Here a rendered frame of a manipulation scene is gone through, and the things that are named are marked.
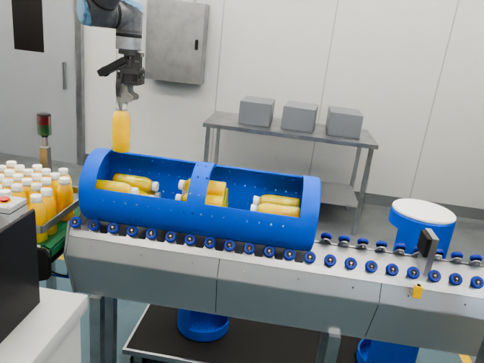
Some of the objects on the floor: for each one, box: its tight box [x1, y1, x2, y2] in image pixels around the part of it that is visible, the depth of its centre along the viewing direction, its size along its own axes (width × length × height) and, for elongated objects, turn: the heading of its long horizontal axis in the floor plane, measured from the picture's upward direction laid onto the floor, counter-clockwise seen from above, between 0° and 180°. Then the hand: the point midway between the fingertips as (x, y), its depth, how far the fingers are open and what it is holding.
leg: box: [89, 295, 104, 363], centre depth 189 cm, size 6×6×63 cm
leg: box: [104, 297, 117, 363], centre depth 202 cm, size 6×6×63 cm
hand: (122, 106), depth 160 cm, fingers closed on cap, 4 cm apart
